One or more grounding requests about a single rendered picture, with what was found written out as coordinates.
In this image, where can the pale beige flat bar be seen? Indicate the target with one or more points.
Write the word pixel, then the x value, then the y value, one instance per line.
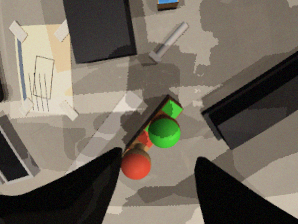
pixel 108 129

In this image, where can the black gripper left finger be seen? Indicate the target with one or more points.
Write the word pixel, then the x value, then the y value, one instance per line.
pixel 80 197

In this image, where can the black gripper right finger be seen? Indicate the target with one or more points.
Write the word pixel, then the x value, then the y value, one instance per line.
pixel 225 200

